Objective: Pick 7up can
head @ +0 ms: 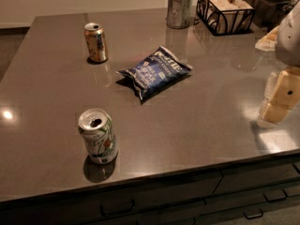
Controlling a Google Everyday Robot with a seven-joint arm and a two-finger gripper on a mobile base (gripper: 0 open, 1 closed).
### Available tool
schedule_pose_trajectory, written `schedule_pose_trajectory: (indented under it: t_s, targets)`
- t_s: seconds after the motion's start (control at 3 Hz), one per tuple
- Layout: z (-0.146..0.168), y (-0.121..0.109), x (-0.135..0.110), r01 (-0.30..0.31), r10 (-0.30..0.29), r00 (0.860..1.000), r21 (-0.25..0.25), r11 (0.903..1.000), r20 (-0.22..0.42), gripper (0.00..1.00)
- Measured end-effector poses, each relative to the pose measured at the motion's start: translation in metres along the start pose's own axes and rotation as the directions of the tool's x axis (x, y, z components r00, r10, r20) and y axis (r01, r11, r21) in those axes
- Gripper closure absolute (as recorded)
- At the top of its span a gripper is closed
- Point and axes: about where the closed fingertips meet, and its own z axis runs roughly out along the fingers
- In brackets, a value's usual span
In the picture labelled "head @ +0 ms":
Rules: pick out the gold soda can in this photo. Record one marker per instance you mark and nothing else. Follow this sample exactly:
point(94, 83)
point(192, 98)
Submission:
point(96, 42)

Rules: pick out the green white 7up can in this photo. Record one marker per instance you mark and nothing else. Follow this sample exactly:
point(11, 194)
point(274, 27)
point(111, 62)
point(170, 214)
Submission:
point(96, 129)

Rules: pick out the blue chip bag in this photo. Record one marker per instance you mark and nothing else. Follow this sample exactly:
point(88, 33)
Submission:
point(155, 71)

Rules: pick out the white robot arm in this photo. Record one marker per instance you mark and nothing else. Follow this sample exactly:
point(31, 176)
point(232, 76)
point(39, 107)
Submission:
point(287, 48)

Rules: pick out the right lower drawer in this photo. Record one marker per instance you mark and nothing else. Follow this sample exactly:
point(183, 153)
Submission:
point(248, 204)

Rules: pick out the black wire napkin basket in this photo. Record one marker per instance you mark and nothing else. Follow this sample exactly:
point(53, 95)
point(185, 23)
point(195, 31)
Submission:
point(225, 17)

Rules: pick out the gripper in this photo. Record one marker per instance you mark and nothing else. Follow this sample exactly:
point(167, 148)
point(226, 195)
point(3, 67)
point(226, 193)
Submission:
point(289, 41)

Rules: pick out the dark snack container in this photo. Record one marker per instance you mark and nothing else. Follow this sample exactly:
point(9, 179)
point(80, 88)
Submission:
point(269, 13)

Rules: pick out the right upper drawer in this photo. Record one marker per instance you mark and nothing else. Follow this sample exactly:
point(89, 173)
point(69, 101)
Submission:
point(255, 176)

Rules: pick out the left drawer with handle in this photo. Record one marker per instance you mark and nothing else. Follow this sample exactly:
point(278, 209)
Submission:
point(137, 202)

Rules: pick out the metal utensil cup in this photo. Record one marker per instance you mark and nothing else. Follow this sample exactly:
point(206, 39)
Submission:
point(178, 13)

